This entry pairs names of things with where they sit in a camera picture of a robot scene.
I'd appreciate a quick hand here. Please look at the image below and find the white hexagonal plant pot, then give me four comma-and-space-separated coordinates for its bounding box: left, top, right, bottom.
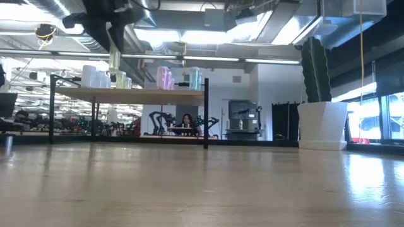
297, 101, 348, 151

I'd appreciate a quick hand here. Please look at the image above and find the wooden shelf black metal frame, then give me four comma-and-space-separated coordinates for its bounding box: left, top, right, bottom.
46, 74, 210, 149

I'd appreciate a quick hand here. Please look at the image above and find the black metal bar frame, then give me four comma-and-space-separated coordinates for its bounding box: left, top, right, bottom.
271, 101, 299, 148

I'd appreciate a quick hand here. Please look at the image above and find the person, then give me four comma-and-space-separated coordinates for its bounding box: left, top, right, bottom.
12, 109, 32, 127
179, 113, 203, 136

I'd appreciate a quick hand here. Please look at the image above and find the black round ceiling fixture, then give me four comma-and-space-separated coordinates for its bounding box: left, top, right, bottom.
34, 23, 57, 42

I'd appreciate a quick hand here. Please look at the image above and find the pale green medicine bottle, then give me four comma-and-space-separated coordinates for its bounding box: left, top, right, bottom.
189, 66, 200, 91

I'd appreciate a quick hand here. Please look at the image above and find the black monitor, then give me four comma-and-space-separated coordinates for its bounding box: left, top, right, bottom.
227, 100, 259, 120

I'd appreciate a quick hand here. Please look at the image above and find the black boxy object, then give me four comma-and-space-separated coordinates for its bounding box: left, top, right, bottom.
0, 93, 18, 118

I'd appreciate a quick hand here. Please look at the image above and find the green cactus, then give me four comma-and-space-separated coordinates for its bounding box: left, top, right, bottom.
300, 36, 333, 103

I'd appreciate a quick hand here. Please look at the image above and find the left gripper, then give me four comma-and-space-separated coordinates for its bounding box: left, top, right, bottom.
61, 0, 149, 54

